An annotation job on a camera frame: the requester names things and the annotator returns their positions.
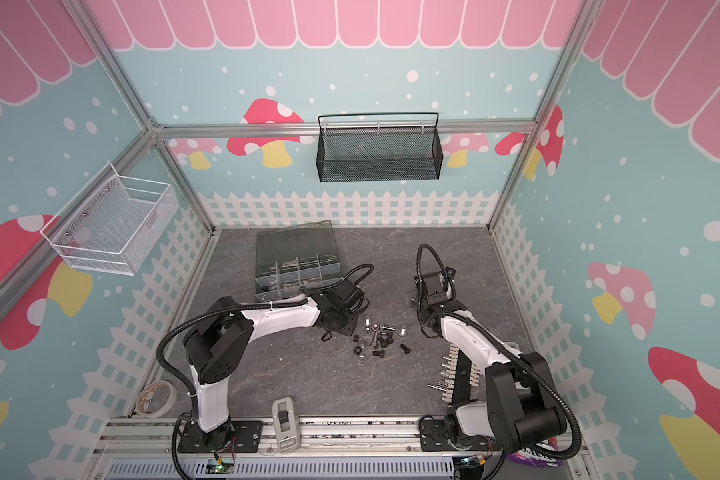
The black rack with screws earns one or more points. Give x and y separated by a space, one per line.
459 378

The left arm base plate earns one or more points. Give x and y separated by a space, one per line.
240 436

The grey handheld remote device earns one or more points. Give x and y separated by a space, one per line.
286 425

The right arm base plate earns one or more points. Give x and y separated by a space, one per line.
441 434

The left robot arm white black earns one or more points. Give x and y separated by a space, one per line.
216 341

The black screws cluster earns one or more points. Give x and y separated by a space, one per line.
380 341

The purple candy bag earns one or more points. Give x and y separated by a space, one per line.
533 459

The black wire mesh basket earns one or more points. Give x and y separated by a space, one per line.
379 147

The clear plastic organizer box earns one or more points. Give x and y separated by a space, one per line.
290 258

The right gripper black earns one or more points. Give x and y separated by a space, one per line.
428 285

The white slotted cable duct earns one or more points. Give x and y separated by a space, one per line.
322 468

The roll of clear tape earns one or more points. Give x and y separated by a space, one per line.
156 399

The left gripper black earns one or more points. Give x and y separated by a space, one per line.
348 330

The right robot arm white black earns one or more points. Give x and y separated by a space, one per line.
523 409

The white wire mesh basket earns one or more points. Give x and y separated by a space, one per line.
113 226

